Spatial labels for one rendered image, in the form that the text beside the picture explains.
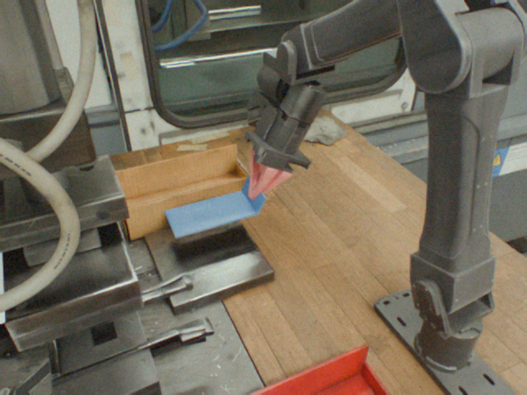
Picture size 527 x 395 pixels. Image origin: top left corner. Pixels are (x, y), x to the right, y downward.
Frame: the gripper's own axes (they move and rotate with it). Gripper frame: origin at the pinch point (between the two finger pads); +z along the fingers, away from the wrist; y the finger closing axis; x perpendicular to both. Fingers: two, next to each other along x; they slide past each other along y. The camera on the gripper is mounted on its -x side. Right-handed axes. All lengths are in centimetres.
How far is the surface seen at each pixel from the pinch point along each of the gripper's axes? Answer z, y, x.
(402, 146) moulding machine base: -9, -70, -39
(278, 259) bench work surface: 6.7, -4.5, 8.2
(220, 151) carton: 0.9, -0.9, -17.6
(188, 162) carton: 4.8, 4.6, -17.4
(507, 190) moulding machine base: -8, -133, -38
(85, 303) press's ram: 0.1, 30.8, 28.0
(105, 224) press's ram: -3.5, 29.3, 21.5
